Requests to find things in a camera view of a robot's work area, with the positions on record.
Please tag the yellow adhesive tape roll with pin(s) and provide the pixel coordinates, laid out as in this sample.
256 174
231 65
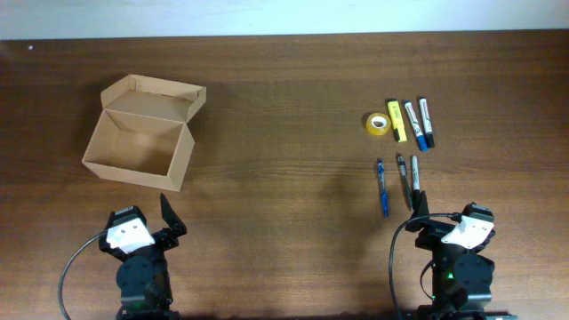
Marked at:
377 124

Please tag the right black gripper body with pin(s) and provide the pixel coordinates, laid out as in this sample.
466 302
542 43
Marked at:
430 227

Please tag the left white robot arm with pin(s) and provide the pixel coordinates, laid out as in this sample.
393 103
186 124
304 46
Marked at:
143 277

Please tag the brown cardboard box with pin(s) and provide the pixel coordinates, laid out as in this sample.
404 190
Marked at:
142 135

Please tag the yellow highlighter marker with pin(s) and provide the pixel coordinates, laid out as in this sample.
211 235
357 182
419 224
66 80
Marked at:
397 120

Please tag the black permanent marker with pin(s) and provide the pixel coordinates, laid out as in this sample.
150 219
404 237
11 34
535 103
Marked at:
415 175

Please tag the black ballpoint pen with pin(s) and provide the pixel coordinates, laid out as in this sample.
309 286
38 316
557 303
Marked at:
404 179

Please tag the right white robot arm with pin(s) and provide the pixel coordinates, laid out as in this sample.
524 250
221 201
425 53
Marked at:
461 276

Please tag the blue capped whiteboard marker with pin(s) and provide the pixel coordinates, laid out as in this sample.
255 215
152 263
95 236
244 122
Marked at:
421 141

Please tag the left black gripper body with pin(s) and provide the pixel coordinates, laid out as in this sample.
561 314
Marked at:
164 237

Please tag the blue ballpoint pen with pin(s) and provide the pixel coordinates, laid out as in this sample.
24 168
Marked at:
384 193

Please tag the black capped whiteboard marker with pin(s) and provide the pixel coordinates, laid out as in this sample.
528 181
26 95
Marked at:
426 122

